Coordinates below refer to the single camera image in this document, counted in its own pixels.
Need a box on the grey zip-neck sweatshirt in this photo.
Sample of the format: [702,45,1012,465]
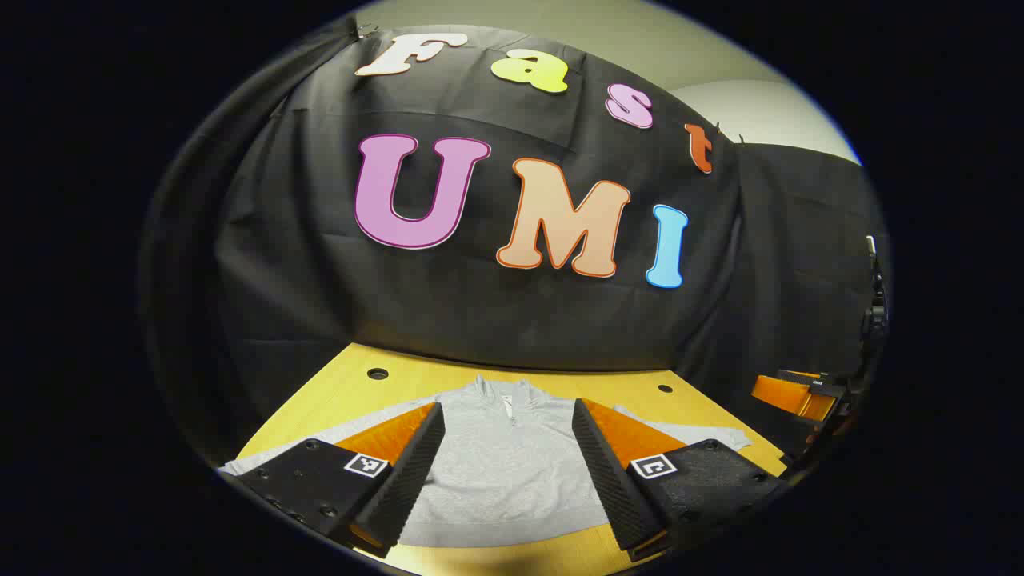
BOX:
[220,374,753,549]

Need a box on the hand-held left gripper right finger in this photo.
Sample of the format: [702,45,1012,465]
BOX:
[571,398,789,562]

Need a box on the black backdrop cloth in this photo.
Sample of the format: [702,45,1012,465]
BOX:
[140,16,889,469]

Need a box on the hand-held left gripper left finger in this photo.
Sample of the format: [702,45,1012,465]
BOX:
[218,402,446,559]

